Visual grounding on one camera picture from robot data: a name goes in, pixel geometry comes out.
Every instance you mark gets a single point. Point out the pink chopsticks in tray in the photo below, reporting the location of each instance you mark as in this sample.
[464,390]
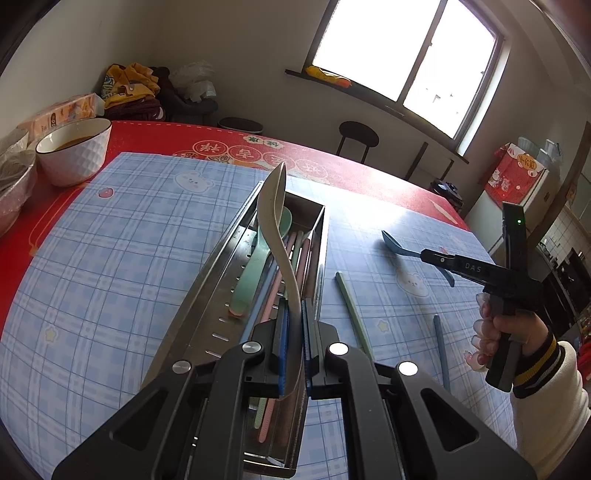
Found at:
[298,249]

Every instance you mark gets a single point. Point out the black round chair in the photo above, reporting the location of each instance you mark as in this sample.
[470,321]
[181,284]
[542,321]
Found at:
[358,134]

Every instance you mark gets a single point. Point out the blue plaid table mat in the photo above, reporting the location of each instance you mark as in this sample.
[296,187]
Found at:
[115,277]

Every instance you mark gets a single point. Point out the red printed cloth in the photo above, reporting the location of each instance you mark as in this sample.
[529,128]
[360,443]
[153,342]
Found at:
[510,175]

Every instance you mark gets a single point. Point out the green chopstick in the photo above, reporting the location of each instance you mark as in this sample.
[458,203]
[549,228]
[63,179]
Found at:
[353,314]

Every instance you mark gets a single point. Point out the orange tissue pack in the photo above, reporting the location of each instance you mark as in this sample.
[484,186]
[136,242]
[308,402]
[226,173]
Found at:
[60,110]

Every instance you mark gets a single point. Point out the blue chopstick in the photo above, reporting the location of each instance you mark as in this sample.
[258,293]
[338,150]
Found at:
[441,350]
[268,288]

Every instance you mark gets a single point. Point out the white refrigerator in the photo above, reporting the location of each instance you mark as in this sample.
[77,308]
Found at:
[540,207]

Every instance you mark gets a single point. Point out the yellow clothing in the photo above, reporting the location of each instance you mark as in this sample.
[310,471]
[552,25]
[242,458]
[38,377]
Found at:
[129,83]

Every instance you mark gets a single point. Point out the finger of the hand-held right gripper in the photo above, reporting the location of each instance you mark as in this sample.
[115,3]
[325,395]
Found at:
[461,265]

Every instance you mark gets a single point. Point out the black bag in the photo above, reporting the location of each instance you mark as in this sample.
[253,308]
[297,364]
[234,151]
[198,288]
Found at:
[447,193]

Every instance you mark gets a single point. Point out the pink spoon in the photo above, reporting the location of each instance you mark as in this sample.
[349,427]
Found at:
[236,314]

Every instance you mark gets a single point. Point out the dark kitchen cabinet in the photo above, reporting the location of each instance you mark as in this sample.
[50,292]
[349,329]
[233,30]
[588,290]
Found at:
[570,286]

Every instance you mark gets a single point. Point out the blue spoon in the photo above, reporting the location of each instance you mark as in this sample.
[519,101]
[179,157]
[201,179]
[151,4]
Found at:
[397,243]

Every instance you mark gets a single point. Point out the person's right hand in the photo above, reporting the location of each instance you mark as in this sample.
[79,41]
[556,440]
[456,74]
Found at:
[528,332]

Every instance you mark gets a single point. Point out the window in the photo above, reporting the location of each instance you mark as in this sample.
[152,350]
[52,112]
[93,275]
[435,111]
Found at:
[406,50]

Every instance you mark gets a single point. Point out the clear plastic containers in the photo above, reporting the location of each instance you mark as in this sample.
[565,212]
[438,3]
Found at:
[542,152]

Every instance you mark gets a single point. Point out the red printed tablecloth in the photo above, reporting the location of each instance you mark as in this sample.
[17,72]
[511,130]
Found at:
[152,138]

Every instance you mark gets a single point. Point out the dark clothing pile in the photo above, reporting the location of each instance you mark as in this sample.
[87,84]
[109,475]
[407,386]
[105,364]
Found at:
[180,108]

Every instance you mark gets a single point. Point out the white plastic bag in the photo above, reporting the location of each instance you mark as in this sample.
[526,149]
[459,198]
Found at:
[196,78]

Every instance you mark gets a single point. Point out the stainless steel utensil box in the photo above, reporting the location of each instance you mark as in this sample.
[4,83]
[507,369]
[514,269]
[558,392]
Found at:
[217,300]

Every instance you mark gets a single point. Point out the yellow and orange item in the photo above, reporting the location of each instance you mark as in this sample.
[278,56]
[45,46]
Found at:
[325,76]

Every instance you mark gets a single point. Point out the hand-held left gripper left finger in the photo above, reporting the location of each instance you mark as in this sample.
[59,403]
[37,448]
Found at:
[282,355]

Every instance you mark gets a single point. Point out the green spoon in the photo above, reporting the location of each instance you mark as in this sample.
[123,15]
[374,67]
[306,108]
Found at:
[251,277]

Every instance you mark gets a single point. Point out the pink chopstick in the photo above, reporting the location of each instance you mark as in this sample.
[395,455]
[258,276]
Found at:
[305,258]
[277,286]

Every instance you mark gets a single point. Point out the white textured bowl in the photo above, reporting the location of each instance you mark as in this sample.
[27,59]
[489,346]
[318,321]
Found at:
[76,157]

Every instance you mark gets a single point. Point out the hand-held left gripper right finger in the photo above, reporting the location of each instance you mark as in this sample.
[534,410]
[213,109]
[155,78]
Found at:
[307,355]

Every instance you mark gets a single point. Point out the beige spoon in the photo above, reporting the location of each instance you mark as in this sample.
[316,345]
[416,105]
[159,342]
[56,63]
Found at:
[273,207]

